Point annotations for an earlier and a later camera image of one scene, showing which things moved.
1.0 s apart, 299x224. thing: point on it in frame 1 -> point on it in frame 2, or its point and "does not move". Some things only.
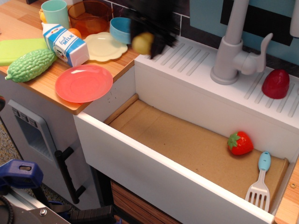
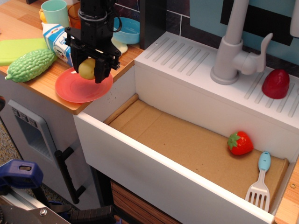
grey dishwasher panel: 35,131 does not move
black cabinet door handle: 61,156 does not move
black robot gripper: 156,17 -> 95,37
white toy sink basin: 178,77 does not move
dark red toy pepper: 276,84 does not move
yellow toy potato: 142,43 -> 86,68
